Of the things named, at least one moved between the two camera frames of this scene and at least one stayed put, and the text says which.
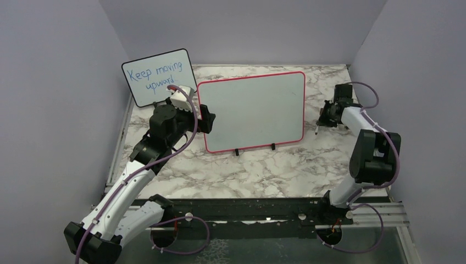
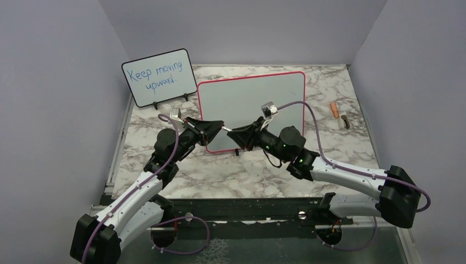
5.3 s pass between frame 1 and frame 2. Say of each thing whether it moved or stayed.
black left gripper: moved
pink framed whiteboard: stayed
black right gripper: moved
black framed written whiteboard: stayed
